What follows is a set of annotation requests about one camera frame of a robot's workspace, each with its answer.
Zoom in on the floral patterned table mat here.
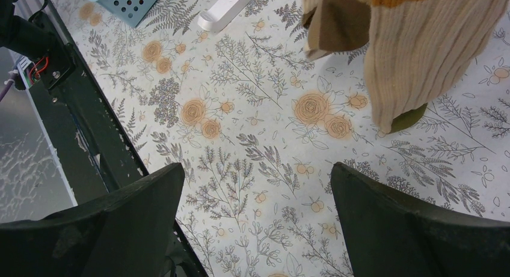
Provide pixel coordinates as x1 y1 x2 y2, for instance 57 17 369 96
52 0 509 276

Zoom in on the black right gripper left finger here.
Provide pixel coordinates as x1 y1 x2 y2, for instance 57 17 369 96
1 163 185 276

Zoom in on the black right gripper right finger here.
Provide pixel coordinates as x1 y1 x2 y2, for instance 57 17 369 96
331 162 509 276

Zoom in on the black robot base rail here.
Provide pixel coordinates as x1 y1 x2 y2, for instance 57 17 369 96
0 0 208 277

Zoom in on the silver white drying rack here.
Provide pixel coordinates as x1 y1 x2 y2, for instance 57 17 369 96
197 0 251 33

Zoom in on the red cuff multicolour sock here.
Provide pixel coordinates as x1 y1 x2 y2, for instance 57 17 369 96
364 0 509 133

